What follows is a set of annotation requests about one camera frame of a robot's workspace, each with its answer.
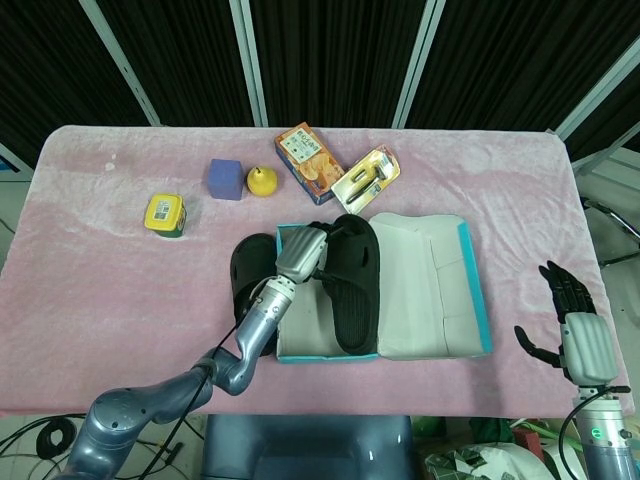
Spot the green white patterned bag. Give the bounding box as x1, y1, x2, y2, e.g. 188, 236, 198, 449
423, 439, 522, 480

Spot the pink plush table cloth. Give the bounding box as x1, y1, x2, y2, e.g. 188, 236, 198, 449
0, 124, 632, 419

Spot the orange snack box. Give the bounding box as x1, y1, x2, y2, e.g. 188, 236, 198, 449
273, 122, 347, 207

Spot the yellow toy pear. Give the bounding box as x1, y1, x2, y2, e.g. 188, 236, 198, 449
246, 165, 279, 198

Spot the black rubber slipper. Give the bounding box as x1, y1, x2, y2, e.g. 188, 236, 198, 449
229, 232, 279, 324
313, 214, 382, 357

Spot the pale double partition frame post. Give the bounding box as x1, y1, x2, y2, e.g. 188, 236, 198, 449
228, 0, 270, 127

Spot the red-brown block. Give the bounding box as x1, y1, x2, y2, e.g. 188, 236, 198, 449
513, 426, 542, 455

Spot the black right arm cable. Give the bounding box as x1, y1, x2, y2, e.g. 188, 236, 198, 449
559, 386, 632, 480

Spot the metal chair frame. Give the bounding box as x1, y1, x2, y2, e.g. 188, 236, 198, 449
581, 196, 640, 267

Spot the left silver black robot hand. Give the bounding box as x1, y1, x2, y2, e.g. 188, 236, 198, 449
273, 219, 346, 287

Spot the open blue cardboard shoe box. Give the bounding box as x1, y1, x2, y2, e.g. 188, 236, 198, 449
273, 211, 495, 364

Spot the black cable coil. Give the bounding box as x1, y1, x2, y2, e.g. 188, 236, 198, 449
37, 418, 77, 460

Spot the razor in yellow blister pack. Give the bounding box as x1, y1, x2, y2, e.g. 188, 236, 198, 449
330, 144, 403, 218

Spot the green tub with yellow lid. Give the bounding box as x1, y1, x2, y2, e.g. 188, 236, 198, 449
143, 193, 189, 239

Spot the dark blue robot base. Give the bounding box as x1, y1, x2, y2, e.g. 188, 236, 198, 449
199, 413, 417, 480

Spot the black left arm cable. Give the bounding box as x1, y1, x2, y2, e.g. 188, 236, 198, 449
144, 294, 266, 480

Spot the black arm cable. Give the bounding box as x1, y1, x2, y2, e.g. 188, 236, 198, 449
144, 294, 266, 480
559, 386, 632, 480

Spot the purple foam cube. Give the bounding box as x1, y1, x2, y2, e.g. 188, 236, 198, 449
205, 158, 246, 203

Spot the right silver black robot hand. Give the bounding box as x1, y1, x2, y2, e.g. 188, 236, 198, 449
514, 259, 632, 387

